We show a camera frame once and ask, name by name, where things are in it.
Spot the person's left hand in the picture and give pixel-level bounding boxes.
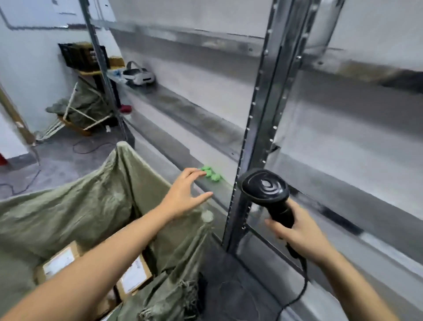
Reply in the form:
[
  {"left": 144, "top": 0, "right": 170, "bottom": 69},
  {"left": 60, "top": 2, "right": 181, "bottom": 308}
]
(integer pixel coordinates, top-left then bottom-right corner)
[{"left": 162, "top": 168, "right": 214, "bottom": 222}]

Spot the person's right hand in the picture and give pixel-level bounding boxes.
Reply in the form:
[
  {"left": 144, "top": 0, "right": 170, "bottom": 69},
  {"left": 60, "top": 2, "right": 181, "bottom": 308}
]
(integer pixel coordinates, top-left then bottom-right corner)
[{"left": 264, "top": 198, "right": 334, "bottom": 265}]

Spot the black barcode scanner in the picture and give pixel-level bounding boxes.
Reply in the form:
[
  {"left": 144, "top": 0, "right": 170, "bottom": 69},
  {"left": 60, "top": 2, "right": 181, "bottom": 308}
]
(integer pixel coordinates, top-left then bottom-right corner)
[{"left": 237, "top": 169, "right": 300, "bottom": 258}]

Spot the parcel with shoe label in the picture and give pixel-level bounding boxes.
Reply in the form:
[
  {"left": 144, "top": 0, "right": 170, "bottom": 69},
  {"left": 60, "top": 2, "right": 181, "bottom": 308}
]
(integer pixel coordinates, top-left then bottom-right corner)
[{"left": 114, "top": 253, "right": 153, "bottom": 302}]

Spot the taped parcel with orange label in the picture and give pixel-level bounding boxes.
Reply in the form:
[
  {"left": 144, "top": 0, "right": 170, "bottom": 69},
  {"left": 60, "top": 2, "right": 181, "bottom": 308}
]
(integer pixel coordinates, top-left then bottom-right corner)
[{"left": 34, "top": 241, "right": 83, "bottom": 285}]

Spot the person's left forearm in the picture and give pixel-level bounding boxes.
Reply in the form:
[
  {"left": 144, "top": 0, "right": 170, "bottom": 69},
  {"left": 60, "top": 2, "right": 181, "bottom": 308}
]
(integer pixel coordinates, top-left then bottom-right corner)
[{"left": 0, "top": 206, "right": 174, "bottom": 321}]

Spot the person's right forearm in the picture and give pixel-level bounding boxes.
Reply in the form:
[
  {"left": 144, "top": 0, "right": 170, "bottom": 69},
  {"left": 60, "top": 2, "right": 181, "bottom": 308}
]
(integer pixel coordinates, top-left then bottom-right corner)
[{"left": 317, "top": 251, "right": 401, "bottom": 321}]

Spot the metal shelving rack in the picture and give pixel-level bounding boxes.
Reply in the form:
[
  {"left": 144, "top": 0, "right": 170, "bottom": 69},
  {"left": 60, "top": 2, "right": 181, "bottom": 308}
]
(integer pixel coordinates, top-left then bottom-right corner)
[{"left": 79, "top": 0, "right": 423, "bottom": 321}]

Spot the white VR headset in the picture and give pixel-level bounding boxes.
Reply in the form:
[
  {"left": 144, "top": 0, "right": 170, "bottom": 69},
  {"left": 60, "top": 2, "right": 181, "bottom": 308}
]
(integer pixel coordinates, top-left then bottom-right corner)
[{"left": 121, "top": 61, "right": 156, "bottom": 87}]

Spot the brown wooden stick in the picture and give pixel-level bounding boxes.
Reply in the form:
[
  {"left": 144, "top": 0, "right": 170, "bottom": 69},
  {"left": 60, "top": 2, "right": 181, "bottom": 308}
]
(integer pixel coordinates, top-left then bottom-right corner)
[{"left": 58, "top": 116, "right": 92, "bottom": 136}]

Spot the yellow wooden stand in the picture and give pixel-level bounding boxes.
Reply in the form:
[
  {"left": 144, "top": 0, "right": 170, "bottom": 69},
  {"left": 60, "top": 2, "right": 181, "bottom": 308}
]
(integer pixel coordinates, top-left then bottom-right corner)
[{"left": 78, "top": 67, "right": 115, "bottom": 100}]

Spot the black plastic crate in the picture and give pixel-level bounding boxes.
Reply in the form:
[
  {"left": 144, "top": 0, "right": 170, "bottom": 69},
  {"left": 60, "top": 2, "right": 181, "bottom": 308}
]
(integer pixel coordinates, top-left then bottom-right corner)
[{"left": 59, "top": 42, "right": 110, "bottom": 71}]

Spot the long wooden batten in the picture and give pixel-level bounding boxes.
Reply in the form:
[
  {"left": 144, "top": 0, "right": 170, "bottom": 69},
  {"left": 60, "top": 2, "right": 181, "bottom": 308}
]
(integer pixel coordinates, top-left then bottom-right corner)
[{"left": 0, "top": 82, "right": 37, "bottom": 146}]

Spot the black scanner cable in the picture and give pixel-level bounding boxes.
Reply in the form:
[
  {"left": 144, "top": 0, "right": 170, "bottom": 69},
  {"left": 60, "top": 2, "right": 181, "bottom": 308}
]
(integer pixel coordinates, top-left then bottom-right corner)
[{"left": 274, "top": 256, "right": 310, "bottom": 321}]

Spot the black floor cable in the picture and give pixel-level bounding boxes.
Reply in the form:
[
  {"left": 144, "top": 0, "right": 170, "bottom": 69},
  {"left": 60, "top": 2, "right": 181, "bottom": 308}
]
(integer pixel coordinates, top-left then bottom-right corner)
[
  {"left": 0, "top": 155, "right": 42, "bottom": 196},
  {"left": 72, "top": 135, "right": 116, "bottom": 155}
]

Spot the white metal folding frame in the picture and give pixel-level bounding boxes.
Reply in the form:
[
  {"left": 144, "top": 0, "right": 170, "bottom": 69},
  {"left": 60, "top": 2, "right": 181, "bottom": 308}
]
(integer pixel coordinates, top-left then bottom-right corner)
[{"left": 34, "top": 81, "right": 115, "bottom": 141}]

